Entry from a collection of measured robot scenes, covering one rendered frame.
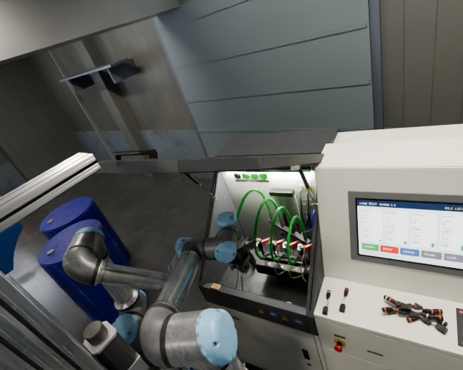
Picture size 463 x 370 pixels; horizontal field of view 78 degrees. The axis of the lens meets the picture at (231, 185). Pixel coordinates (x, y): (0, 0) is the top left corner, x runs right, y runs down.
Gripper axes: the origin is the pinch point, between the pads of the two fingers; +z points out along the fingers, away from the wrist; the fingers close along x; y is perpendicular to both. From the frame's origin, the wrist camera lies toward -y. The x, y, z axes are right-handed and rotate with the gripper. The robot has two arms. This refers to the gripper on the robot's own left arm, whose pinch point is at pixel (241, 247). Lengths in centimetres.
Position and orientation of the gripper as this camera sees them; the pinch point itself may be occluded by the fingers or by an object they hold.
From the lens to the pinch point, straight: 146.3
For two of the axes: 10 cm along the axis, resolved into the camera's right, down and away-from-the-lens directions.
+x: 6.4, -0.3, -7.7
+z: 7.6, 2.1, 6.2
